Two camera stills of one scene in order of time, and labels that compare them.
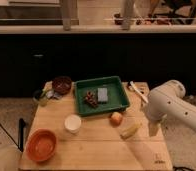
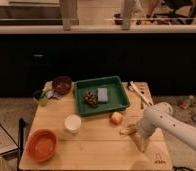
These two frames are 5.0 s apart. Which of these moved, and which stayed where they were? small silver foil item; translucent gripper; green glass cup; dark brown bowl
Moved: translucent gripper
Stayed: small silver foil item; green glass cup; dark brown bowl
